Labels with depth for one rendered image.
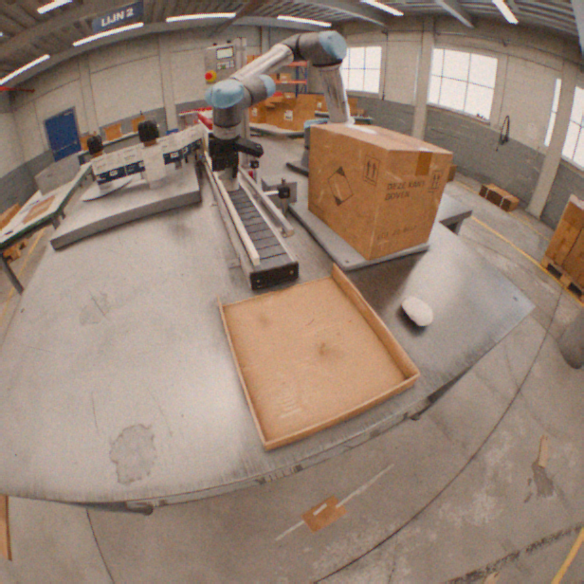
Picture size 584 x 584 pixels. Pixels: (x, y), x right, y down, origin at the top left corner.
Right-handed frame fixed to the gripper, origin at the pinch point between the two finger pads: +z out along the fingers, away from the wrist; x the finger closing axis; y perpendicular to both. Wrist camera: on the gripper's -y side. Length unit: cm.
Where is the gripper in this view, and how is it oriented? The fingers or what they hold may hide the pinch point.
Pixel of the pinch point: (233, 178)
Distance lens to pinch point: 89.1
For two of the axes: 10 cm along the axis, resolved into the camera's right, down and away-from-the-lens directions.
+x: 3.2, 9.2, -2.3
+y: -9.3, 2.6, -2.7
